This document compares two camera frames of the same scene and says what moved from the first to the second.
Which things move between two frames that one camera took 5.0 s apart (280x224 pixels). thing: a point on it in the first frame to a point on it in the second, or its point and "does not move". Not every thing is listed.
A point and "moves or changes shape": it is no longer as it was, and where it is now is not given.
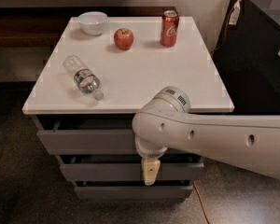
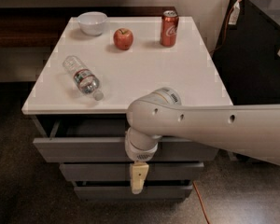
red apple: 123,38 does not move
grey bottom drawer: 133,190 does not move
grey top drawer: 85,134 moves or changes shape
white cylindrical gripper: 150,153 to 141,153
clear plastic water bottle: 84,79 does not move
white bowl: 92,22 does not move
